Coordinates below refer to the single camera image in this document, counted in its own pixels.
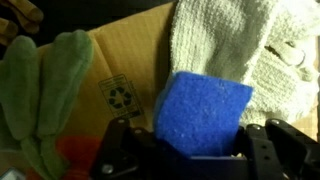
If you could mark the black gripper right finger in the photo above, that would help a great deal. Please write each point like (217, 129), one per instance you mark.
(278, 151)

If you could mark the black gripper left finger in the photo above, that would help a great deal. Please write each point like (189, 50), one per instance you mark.
(125, 153)

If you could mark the blue sponge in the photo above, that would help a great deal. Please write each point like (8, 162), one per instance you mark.
(199, 115)

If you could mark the white knitted cloth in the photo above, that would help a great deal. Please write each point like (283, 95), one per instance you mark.
(266, 44)

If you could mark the plush orange radish toy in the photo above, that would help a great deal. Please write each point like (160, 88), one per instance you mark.
(37, 93)

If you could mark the brown plush animal toy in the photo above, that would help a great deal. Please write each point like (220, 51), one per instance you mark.
(28, 15)

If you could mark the cardboard box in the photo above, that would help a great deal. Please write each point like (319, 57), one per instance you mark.
(145, 47)

